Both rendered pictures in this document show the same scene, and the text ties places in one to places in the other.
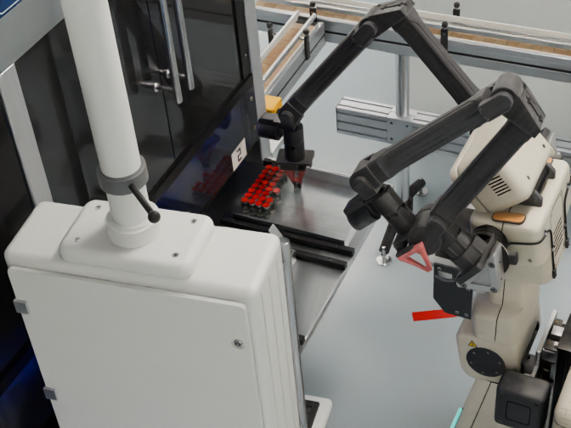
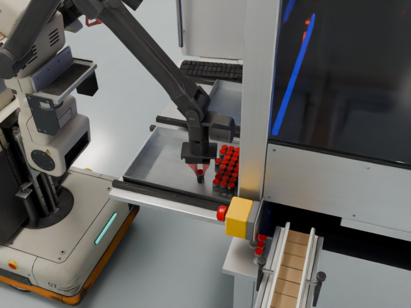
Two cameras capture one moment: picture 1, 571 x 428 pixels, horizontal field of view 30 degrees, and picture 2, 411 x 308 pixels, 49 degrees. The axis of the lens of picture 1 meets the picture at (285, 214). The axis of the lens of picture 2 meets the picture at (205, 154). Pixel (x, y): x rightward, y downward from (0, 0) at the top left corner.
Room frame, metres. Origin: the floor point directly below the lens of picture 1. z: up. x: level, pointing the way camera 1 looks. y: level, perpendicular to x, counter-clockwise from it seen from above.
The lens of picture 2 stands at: (3.37, -0.18, 1.86)
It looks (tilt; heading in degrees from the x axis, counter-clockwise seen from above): 41 degrees down; 171
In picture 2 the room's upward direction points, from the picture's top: 1 degrees counter-clockwise
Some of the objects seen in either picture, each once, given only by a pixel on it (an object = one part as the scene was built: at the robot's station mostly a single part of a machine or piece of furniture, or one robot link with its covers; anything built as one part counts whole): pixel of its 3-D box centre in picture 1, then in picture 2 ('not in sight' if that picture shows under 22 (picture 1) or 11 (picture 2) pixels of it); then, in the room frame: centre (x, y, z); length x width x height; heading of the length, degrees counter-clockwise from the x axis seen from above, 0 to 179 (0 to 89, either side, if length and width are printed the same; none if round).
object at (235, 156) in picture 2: (264, 190); (230, 170); (2.38, 0.05, 0.90); 0.18 x 0.02 x 0.05; 151
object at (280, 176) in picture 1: (271, 192); (224, 169); (2.37, 0.03, 0.90); 0.18 x 0.02 x 0.05; 151
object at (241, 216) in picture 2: (268, 111); (241, 218); (2.65, 0.02, 0.99); 0.08 x 0.07 x 0.07; 62
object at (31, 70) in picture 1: (104, 119); not in sight; (1.95, 0.38, 1.50); 0.47 x 0.01 x 0.59; 152
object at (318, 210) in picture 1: (307, 202); (190, 164); (2.32, -0.06, 0.90); 0.34 x 0.26 x 0.04; 61
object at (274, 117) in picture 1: (279, 121); (212, 120); (2.40, -0.01, 1.13); 0.11 x 0.09 x 0.12; 64
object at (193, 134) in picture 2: (291, 132); (200, 128); (2.39, -0.04, 1.09); 0.07 x 0.06 x 0.07; 64
